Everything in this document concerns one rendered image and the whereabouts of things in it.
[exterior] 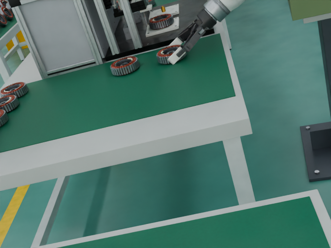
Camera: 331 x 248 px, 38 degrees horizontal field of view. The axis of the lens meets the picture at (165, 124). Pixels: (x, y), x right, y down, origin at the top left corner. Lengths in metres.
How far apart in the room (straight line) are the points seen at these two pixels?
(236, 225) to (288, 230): 0.10
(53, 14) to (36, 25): 0.09
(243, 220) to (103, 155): 0.53
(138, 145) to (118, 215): 1.10
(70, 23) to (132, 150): 0.84
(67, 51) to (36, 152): 0.69
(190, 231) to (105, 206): 1.55
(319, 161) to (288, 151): 0.20
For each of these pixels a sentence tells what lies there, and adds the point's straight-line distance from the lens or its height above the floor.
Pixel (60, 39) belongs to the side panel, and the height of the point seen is 0.89.
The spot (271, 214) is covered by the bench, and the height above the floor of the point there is 0.75.
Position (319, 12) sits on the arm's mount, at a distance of 1.94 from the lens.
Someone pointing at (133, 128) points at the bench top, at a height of 0.75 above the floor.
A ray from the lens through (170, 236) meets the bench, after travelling 0.96.
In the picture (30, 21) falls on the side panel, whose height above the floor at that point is 1.00.
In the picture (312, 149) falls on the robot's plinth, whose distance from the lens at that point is 2.45.
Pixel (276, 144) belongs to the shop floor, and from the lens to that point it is 2.56.
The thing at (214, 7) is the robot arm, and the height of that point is 0.90.
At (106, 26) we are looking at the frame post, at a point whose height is 0.89.
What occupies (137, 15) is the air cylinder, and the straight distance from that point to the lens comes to 2.41.
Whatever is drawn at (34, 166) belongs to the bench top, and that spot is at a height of 0.75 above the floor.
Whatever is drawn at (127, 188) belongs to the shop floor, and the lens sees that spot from 2.55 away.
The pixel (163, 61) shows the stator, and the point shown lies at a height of 0.77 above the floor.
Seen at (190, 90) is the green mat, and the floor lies 0.75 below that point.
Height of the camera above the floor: 1.36
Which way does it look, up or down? 26 degrees down
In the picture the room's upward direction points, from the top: 18 degrees counter-clockwise
